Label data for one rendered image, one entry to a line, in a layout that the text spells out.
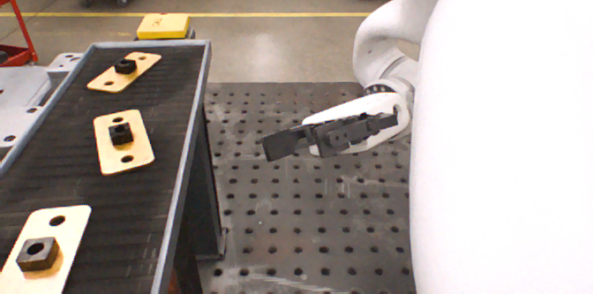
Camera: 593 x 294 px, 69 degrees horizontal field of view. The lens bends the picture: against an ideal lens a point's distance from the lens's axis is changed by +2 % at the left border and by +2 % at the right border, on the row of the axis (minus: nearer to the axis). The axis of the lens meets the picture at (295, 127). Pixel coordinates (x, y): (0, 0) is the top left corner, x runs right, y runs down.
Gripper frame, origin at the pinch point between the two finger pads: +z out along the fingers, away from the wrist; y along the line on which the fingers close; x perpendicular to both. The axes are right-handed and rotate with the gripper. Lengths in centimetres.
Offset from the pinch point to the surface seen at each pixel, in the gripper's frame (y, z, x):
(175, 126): -0.5, 13.0, 5.5
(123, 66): 8.6, 12.4, 12.8
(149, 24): 18.7, 3.6, 19.4
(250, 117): 66, -39, 2
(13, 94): 50, 16, 18
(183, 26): 15.5, 0.6, 17.9
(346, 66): 169, -199, 13
